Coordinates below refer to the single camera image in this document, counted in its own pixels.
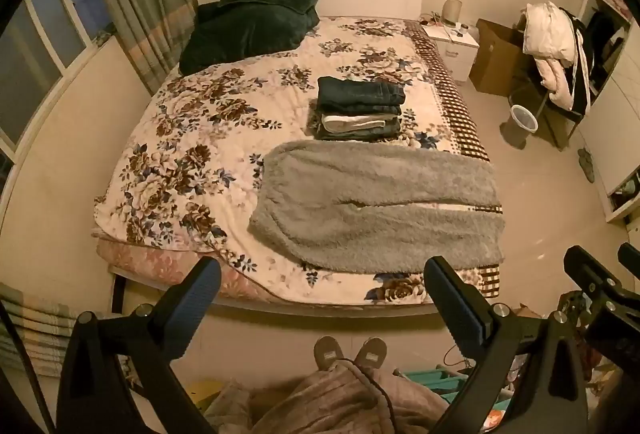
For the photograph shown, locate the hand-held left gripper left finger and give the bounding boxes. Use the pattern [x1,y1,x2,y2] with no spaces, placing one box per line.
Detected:
[56,256,223,434]

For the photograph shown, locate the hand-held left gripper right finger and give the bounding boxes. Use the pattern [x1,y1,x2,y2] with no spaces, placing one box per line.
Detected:
[422,255,588,434]

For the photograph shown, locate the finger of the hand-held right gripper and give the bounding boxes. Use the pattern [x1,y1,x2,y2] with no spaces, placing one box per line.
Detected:
[618,242,640,275]
[564,245,627,311]

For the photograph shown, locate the grey fleece pants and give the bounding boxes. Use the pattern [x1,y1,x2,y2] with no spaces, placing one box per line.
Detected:
[248,140,506,273]

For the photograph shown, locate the folded cream-lined pants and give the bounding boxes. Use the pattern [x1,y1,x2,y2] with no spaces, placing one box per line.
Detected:
[320,113,402,131]

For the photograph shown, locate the pink mattress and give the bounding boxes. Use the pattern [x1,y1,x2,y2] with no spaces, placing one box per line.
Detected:
[95,238,281,302]

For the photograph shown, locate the teal plastic crate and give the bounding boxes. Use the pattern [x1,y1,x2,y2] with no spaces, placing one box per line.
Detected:
[394,364,477,408]

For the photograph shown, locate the yellow item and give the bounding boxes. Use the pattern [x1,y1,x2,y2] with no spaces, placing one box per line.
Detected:
[187,379,227,408]

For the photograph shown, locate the grey slipper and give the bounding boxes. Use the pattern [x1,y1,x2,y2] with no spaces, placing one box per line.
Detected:
[313,335,346,371]
[353,337,389,370]

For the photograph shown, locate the pair of dark floor slippers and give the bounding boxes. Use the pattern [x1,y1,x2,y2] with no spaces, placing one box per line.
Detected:
[577,147,597,185]

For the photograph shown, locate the white wardrobe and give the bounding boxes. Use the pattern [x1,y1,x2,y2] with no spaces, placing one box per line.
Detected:
[575,0,640,225]

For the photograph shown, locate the dark chair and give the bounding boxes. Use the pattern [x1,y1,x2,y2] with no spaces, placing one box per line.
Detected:
[515,64,587,151]

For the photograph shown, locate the floral printed quilt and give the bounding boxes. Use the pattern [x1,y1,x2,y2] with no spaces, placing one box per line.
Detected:
[91,15,503,307]

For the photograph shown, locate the plaid striped cloth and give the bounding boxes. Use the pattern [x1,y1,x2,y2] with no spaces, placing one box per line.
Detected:
[0,283,142,386]

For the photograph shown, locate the grey trash bin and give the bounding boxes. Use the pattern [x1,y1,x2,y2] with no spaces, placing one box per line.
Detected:
[502,104,539,150]

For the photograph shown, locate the pink garment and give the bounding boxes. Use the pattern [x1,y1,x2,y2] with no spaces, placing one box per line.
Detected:
[534,55,576,113]

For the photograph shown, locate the black and white garment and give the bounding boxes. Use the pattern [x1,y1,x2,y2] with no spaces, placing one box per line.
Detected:
[557,6,594,115]

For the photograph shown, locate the black garment in wardrobe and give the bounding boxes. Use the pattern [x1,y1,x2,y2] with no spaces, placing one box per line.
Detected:
[585,11,627,75]

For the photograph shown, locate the white puffer jacket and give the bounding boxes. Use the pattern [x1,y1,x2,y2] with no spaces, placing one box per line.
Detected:
[522,2,576,60]

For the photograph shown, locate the brown cardboard box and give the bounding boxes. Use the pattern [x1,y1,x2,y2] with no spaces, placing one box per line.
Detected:
[468,18,532,96]

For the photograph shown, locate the folded dark blue jeans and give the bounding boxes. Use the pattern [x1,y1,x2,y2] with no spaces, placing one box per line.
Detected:
[317,76,407,116]

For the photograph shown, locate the white nightstand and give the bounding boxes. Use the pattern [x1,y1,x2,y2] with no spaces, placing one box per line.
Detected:
[421,21,481,83]

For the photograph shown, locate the dark green plush blanket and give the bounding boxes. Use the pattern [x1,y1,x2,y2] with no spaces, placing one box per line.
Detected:
[178,1,321,75]

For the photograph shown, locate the window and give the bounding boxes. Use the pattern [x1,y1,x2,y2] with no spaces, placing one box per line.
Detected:
[0,0,114,171]

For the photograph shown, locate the green plaid curtain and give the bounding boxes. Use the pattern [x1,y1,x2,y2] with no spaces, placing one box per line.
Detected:
[82,0,202,97]

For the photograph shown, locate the white table lamp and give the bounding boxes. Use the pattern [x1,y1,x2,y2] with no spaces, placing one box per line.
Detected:
[442,0,464,26]

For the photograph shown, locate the black cable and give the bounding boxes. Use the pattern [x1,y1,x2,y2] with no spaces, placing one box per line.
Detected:
[339,358,398,434]

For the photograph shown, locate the bed frame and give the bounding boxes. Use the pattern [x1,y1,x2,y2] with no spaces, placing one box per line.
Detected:
[109,264,451,317]

